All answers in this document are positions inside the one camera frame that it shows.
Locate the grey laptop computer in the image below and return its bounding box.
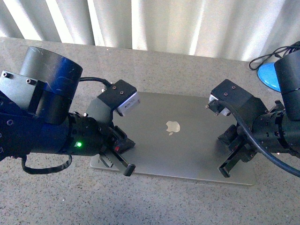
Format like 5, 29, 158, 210
90, 91, 256, 186

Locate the black right camera cable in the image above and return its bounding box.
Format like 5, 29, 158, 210
212, 100, 300, 178

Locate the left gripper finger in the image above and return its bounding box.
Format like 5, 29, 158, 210
113, 126, 135, 154

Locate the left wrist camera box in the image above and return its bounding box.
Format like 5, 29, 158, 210
98, 80, 140, 116

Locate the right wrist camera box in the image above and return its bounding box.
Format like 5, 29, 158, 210
207, 79, 254, 116

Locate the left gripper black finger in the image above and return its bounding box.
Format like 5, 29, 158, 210
99, 152, 135, 177

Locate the white curtain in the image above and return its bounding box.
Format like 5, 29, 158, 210
0, 0, 300, 61

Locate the blue lamp base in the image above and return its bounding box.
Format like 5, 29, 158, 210
257, 62, 280, 92

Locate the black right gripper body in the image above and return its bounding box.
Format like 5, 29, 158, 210
217, 97, 286, 164

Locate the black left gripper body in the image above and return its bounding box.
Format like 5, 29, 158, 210
67, 97, 136, 168

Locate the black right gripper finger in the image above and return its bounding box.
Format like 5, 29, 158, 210
218, 150, 241, 178
218, 125, 238, 147

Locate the black power cable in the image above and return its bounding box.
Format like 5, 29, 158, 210
248, 41, 300, 70

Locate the black camera cable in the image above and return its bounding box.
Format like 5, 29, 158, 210
212, 100, 300, 178
21, 154, 73, 175

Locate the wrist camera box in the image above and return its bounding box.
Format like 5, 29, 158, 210
207, 79, 254, 116
98, 80, 140, 116

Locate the black left camera cable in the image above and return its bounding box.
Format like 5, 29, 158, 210
21, 154, 73, 175

